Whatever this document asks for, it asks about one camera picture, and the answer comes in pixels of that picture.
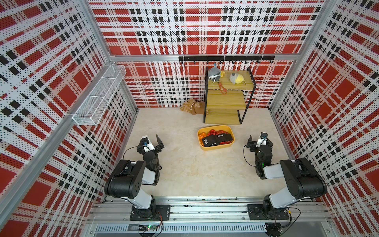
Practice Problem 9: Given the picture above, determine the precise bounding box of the brown plush toy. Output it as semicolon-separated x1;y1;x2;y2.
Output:
180;98;205;115

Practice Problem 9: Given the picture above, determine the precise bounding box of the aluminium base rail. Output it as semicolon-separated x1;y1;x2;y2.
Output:
83;197;338;237

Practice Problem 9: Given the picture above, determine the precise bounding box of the red tea bag top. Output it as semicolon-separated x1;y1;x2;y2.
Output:
207;129;219;136

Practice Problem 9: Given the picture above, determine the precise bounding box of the yellow white plush toy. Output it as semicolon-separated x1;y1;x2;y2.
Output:
230;72;246;85

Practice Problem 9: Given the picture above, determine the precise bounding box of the white wire mesh basket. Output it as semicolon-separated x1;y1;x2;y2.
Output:
73;64;126;126

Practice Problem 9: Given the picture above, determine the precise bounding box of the yellow plastic storage box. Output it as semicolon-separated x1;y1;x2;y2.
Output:
197;125;235;151

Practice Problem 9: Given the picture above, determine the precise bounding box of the wooden shelf rack black frame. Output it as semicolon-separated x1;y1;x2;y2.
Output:
203;67;257;125

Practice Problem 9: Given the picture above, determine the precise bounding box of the small circuit board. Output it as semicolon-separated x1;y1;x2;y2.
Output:
138;225;157;233

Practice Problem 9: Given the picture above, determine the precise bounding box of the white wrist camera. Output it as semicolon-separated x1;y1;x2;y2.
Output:
140;135;155;152
256;132;268;147

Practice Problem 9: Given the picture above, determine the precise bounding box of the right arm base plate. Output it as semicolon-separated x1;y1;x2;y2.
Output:
247;204;290;220

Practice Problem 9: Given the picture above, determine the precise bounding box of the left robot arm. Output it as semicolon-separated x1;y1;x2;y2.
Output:
104;136;164;218

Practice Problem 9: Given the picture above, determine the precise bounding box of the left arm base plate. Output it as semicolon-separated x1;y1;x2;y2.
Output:
129;205;171;221

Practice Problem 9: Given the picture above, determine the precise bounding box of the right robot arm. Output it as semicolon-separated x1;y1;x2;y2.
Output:
245;133;327;212

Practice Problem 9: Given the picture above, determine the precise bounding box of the red tea bag bottom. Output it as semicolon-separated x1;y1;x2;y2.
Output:
216;130;228;135

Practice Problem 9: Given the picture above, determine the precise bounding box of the red tea bag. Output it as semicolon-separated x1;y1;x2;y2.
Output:
207;129;219;136
216;130;228;135

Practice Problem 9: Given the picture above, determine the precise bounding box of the orange tea bag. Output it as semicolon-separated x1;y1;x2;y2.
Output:
199;132;207;145

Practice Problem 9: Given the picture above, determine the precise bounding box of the grey plush toy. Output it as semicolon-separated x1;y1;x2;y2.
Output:
207;67;222;83

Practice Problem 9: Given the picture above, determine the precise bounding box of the black hook rail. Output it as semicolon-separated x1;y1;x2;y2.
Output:
178;55;275;62

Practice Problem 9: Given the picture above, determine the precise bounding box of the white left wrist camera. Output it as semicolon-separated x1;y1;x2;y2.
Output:
140;135;155;152

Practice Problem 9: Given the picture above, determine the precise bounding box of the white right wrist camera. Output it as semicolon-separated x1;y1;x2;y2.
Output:
256;132;268;147

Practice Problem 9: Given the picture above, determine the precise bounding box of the black tea bag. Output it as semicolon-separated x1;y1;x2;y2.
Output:
217;133;234;145
202;135;219;147

